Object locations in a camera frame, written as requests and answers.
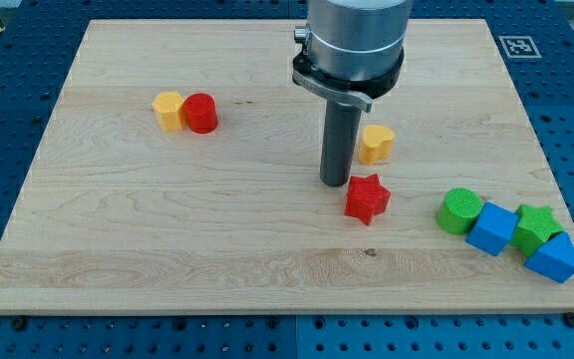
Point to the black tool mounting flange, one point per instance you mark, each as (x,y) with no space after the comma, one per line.
(360,94)

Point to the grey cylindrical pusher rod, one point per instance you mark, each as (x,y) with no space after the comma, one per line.
(339,138)

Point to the yellow heart block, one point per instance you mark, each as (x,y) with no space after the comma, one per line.
(375,144)

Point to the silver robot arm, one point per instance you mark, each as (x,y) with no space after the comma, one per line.
(352,53)

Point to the red star block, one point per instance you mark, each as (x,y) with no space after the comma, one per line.
(366,198)

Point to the red cylinder block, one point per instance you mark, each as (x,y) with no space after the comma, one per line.
(200,113)

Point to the green cylinder block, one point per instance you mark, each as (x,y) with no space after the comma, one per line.
(458,211)

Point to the wooden board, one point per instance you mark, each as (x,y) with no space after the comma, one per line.
(119,217)

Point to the yellow hexagon block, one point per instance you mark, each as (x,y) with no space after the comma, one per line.
(167,109)

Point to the white fiducial marker tag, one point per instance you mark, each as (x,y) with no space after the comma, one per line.
(519,47)

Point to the blue cube block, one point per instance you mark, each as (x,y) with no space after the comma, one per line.
(493,229)

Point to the green star block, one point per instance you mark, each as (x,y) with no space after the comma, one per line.
(536,225)

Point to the blue triangle block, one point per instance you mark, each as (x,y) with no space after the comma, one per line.
(554,259)

